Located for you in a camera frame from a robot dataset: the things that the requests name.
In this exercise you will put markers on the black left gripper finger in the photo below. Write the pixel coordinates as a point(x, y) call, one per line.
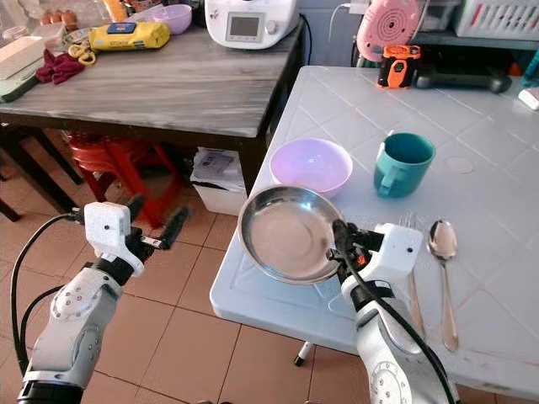
point(175, 227)
point(136, 206)

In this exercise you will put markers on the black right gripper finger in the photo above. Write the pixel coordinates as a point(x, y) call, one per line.
point(344, 240)

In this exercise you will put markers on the round stainless steel plate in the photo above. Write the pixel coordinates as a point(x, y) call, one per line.
point(286, 236)

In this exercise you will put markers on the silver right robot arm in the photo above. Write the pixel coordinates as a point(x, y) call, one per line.
point(387, 362)

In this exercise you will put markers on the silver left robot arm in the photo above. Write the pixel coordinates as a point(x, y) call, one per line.
point(72, 332)

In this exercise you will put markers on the red plastic stool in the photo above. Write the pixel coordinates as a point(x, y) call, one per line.
point(114, 160)

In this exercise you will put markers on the white storage box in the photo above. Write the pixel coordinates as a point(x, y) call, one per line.
point(219, 189)

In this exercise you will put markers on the stainless steel spoon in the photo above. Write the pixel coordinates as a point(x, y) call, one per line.
point(442, 240)

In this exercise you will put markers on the teal plastic mug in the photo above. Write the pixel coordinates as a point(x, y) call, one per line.
point(397, 172)

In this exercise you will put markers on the stainless steel fork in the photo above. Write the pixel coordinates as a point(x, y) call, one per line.
point(416, 307)

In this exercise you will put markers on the large lilac plastic bowl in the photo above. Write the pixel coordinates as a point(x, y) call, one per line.
point(310, 162)

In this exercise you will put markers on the grey wood-top table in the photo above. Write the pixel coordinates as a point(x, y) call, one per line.
point(177, 88)

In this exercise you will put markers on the white plastic folding table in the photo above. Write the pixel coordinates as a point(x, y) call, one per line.
point(354, 109)

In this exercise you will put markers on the dark red cloth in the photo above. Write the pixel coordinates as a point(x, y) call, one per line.
point(59, 67)

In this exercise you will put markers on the yellow wipes packet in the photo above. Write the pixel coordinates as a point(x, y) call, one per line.
point(130, 38)

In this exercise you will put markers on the orange and black tool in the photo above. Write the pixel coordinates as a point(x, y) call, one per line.
point(397, 67)

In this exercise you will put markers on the white flat container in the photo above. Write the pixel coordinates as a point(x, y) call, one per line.
point(18, 61)

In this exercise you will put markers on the small purple bowl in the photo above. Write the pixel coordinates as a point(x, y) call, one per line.
point(171, 18)

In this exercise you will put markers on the long black bar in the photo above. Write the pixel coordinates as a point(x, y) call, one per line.
point(467, 80)

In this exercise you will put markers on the orange bottle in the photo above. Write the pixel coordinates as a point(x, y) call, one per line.
point(114, 10)

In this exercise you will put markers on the brown egg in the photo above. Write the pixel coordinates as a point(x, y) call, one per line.
point(64, 16)

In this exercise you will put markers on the pink round fan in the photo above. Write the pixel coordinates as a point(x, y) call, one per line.
point(387, 29)

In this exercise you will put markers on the white kitchen appliance with screen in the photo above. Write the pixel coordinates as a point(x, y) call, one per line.
point(253, 25)

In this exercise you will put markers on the small white block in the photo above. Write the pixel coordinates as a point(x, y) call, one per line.
point(530, 98)

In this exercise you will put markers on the white plastic basket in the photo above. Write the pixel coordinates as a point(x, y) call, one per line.
point(497, 18)

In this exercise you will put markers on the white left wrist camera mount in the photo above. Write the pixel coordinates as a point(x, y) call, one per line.
point(108, 229)

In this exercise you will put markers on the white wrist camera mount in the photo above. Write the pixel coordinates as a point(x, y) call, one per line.
point(108, 229)
point(400, 251)

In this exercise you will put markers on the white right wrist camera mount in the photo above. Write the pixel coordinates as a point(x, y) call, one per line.
point(400, 251)

